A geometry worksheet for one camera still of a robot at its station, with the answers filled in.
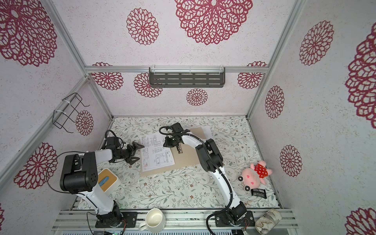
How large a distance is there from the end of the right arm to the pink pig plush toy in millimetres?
410

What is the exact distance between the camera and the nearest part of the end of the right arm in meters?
0.84

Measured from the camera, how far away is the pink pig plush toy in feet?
2.70
